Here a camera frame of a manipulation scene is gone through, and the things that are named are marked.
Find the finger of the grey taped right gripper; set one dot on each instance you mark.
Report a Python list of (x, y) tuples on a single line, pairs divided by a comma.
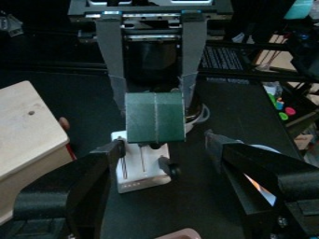
[(111, 53), (192, 53)]

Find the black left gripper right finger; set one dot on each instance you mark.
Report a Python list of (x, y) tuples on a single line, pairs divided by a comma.
[(265, 174)]

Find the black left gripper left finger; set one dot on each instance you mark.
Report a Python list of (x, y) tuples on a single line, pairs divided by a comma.
[(89, 186)]

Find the green toy sushi half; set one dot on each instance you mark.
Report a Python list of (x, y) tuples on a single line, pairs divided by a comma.
[(153, 117)]

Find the black and white bowl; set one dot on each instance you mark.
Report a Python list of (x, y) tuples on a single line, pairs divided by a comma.
[(195, 119)]

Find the black keyboard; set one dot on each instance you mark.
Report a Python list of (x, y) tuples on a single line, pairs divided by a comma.
[(220, 58)]

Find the white toy toaster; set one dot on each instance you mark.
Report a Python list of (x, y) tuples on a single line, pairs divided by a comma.
[(136, 174)]

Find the brown round toy piece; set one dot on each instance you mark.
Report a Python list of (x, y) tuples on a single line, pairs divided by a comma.
[(64, 123)]

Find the colourful small toys pile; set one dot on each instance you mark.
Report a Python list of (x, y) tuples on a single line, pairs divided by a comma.
[(281, 107)]

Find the light wooden box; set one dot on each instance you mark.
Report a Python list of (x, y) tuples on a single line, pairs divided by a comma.
[(26, 133)]

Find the pink toy piece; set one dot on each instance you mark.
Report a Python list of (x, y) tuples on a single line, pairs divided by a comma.
[(180, 234)]

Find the teal plastic container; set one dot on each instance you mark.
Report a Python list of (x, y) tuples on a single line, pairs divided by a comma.
[(299, 8)]

